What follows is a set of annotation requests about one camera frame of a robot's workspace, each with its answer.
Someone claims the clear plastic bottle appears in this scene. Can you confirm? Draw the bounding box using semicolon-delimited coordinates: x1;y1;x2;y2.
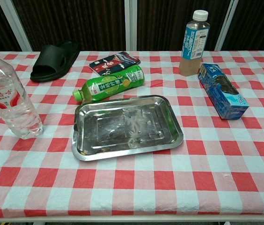
0;39;44;140

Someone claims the stainless steel tray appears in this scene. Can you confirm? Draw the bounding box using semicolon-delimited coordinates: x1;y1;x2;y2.
71;94;184;162

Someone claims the green tea bottle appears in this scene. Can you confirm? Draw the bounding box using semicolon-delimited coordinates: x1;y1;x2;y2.
72;64;145;105

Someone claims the blue label drink bottle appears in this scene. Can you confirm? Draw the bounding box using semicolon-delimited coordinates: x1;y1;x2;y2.
178;9;210;77

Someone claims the dark blue snack packet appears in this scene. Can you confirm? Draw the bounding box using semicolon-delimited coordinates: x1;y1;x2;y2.
88;51;141;76

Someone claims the red white checked tablecloth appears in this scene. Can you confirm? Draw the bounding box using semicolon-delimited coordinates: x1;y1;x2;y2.
0;50;264;218

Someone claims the blue cookie box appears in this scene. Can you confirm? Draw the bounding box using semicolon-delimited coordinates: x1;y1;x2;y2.
198;62;250;120

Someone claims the black rubber slipper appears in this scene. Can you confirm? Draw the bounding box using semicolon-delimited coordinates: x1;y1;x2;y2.
29;40;81;83

